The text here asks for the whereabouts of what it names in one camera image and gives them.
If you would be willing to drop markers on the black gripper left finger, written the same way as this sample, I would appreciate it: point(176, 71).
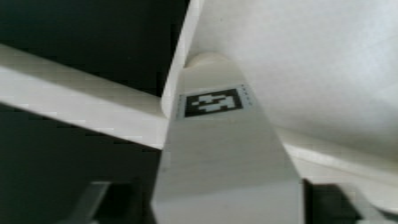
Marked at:
point(112, 204)

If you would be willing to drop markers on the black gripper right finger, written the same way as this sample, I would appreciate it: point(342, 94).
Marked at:
point(336, 206)

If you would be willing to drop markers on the white square desk top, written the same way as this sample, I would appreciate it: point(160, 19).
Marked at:
point(315, 49)

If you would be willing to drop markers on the white U-shaped obstacle fence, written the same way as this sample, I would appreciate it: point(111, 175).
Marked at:
point(80, 99)

